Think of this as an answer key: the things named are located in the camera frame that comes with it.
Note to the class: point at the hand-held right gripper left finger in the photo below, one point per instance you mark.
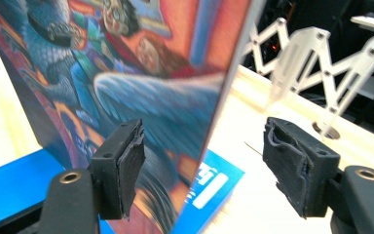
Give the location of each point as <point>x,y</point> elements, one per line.
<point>120,169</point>

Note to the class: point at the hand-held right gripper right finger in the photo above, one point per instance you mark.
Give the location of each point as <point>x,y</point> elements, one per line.
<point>295,165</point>

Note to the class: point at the colourful illustrated book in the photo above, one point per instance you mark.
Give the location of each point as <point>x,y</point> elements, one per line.
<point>142,81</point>

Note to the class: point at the white expandable book rack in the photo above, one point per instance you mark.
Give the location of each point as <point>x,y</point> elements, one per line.
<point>308,61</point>

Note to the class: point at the thick blue book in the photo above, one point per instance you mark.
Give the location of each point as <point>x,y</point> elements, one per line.
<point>13,185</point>

